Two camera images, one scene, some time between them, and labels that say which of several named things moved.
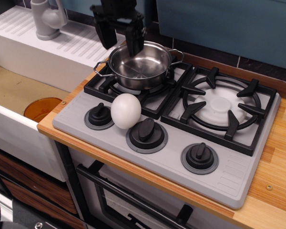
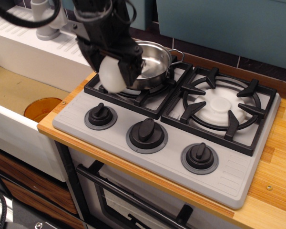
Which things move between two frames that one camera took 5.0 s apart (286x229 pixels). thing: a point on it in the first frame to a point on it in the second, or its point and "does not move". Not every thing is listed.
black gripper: [113, 10] to [107, 25]
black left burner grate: [153, 101] does not move
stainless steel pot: [148, 70] does not move
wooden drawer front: [41, 191] does not move
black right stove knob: [199, 159] does not move
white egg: [125, 110] to [110, 75]
